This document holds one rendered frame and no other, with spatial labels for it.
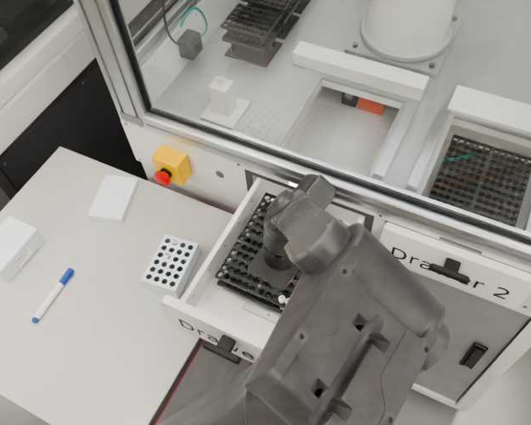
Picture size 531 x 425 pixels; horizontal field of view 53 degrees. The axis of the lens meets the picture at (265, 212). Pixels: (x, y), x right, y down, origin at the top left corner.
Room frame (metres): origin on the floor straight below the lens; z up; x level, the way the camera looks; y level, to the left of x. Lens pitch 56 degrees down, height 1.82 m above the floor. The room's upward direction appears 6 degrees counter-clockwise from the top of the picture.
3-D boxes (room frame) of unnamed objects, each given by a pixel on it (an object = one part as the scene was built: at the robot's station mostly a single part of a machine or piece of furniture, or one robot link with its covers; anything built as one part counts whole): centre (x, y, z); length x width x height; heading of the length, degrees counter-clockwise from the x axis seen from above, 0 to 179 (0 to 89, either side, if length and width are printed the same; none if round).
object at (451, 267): (0.45, -0.34, 0.91); 0.07 x 0.04 x 0.01; 59
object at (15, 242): (0.67, 0.60, 0.79); 0.13 x 0.09 x 0.05; 148
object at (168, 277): (0.59, 0.22, 0.78); 0.12 x 0.08 x 0.04; 156
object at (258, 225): (0.54, -0.02, 0.87); 0.22 x 0.18 x 0.06; 149
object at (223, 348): (0.34, 0.10, 0.91); 0.07 x 0.04 x 0.01; 59
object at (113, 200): (0.80, 0.37, 0.77); 0.13 x 0.09 x 0.02; 165
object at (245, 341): (0.36, 0.08, 0.87); 0.29 x 0.02 x 0.11; 59
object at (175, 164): (0.80, 0.21, 0.88); 0.07 x 0.05 x 0.07; 59
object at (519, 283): (0.47, -0.35, 0.87); 0.29 x 0.02 x 0.11; 59
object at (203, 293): (0.54, -0.03, 0.86); 0.40 x 0.26 x 0.06; 149
